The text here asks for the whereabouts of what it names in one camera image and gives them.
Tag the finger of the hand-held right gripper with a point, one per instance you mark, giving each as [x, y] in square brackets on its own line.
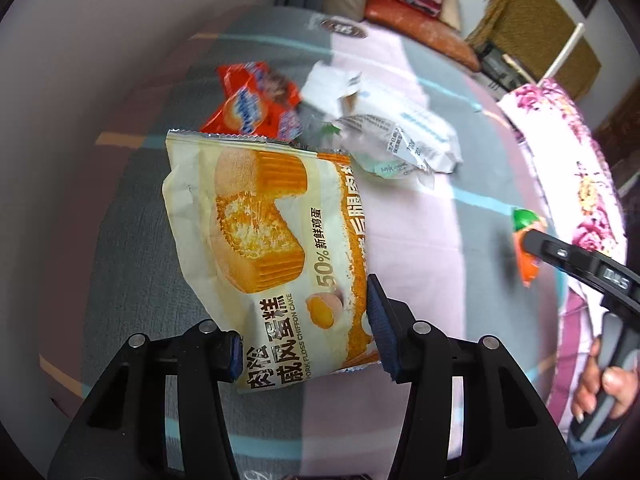
[560, 255]

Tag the white stick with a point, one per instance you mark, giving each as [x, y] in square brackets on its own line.
[562, 52]

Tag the orange carrot shaped packet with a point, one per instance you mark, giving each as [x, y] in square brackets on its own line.
[529, 265]

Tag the black device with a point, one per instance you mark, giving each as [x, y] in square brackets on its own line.
[495, 65]

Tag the red orange snack packet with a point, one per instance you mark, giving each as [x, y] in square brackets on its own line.
[245, 105]

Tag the clear wrapper green print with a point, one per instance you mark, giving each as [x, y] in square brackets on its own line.
[390, 165]

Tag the pink floral blanket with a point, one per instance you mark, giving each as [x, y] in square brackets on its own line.
[590, 185]

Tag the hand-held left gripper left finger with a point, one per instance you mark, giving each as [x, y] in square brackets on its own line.
[232, 355]

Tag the white printed food packet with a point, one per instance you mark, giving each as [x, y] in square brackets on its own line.
[420, 122]

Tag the orange brown pillow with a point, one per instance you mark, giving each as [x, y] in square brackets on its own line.
[425, 30]

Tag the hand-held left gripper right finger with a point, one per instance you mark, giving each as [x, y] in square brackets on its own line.
[382, 330]

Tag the mustard yellow covered chair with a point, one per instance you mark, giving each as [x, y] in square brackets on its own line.
[530, 15]

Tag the person's right hand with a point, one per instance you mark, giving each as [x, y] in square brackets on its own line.
[622, 382]

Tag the white torn wrapper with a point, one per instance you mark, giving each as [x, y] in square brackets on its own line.
[325, 85]

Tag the yellow chiffon cake packet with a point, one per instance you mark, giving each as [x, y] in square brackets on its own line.
[260, 220]

